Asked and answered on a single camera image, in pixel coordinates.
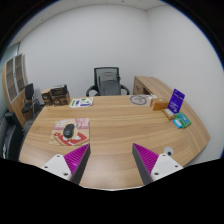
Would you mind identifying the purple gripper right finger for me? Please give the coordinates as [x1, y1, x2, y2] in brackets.
[132, 143, 182, 185]

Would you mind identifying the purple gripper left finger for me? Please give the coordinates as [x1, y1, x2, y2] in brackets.
[42, 144, 91, 185]

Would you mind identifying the black computer mouse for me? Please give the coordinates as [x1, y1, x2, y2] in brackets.
[63, 124, 75, 138]

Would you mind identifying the red patterned mouse pad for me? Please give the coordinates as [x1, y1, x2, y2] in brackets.
[49, 118, 90, 146]

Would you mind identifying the blue small box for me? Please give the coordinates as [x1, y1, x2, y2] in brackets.
[173, 119, 182, 129]

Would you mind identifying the yellow small box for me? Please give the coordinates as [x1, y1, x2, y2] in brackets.
[162, 108, 175, 120]

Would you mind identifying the green box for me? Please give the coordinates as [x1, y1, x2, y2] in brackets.
[175, 112, 191, 128]

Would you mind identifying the small wooden box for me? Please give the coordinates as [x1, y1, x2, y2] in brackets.
[150, 98, 168, 111]

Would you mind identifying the white green booklet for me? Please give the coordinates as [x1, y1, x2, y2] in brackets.
[70, 97, 93, 108]

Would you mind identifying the black leather sofa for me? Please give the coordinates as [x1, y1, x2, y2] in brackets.
[0, 112, 24, 161]

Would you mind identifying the dark brown box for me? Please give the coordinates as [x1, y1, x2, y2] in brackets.
[50, 84, 70, 106]

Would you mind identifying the purple standing card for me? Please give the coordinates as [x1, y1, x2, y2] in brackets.
[168, 89, 185, 113]

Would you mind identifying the black side chair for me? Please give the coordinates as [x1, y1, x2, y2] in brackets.
[22, 83, 41, 114]

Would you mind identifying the small brown box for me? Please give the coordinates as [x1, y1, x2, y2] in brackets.
[41, 89, 53, 106]

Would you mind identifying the wooden side cabinet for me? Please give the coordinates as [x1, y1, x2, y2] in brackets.
[133, 76, 173, 100]

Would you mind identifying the grey mesh office chair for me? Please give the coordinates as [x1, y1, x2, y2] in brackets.
[86, 67, 130, 97]

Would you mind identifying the wooden bookshelf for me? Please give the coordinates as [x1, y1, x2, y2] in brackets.
[2, 54, 29, 126]

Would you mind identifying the desk cable grommet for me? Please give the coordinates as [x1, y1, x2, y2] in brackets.
[164, 146, 174, 156]

